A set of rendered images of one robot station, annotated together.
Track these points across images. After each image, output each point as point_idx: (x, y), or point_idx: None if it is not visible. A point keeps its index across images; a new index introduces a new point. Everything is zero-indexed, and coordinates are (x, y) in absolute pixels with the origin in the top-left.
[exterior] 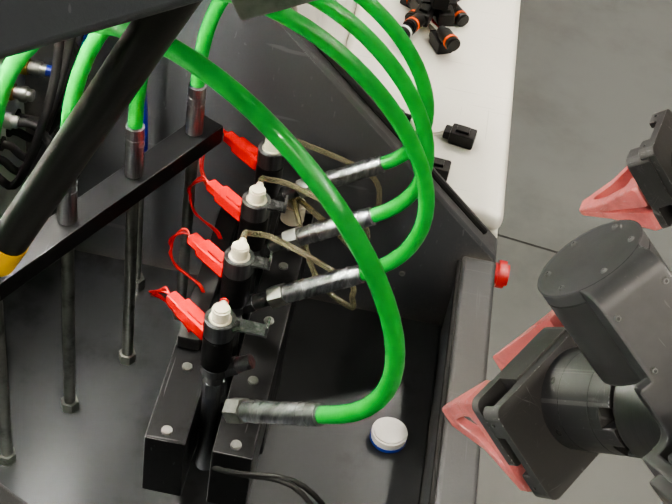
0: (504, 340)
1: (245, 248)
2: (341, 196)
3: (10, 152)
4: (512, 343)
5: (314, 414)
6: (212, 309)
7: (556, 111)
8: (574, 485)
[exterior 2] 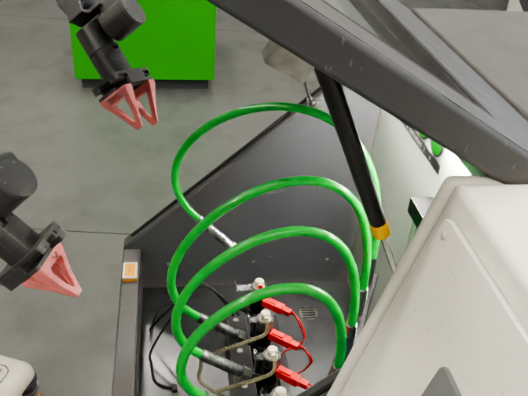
0: None
1: (262, 311)
2: (210, 121)
3: None
4: (138, 109)
5: (200, 215)
6: (263, 280)
7: None
8: None
